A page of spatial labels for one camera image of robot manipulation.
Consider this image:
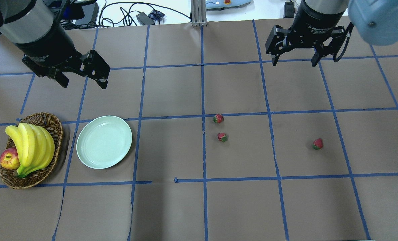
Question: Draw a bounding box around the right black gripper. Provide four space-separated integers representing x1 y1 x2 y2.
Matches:
265 2 354 67

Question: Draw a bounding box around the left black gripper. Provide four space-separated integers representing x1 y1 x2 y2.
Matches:
14 24 110 89

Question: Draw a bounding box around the strawberry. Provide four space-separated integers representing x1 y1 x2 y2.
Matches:
313 138 324 150
213 114 224 124
217 133 228 142

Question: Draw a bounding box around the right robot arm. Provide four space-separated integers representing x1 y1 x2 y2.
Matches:
265 0 398 67

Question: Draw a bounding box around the light green plate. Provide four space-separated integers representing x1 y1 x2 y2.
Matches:
76 116 133 169

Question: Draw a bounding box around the yellow banana bunch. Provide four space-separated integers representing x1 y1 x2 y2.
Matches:
5 123 55 178

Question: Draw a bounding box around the black power adapter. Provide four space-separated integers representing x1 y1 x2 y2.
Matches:
136 12 155 26

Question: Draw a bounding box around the red apple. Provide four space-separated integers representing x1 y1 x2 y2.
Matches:
0 147 21 170

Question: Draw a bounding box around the wicker basket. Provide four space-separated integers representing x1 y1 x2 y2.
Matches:
0 112 64 189

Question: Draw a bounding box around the aluminium frame post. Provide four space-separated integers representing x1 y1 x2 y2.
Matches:
190 0 208 27

